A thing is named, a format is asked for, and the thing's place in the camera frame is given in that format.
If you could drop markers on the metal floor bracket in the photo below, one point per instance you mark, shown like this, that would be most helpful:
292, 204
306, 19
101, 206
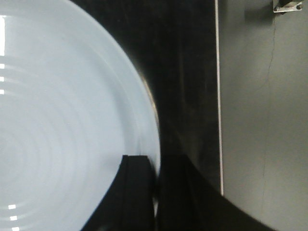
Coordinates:
284, 6

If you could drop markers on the light blue plate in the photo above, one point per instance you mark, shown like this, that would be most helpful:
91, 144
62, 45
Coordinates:
71, 106

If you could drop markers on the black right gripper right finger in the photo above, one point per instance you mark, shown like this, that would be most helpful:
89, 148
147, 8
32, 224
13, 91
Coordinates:
187, 202

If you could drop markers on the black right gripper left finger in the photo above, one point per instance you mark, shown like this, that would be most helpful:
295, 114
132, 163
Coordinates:
128, 204

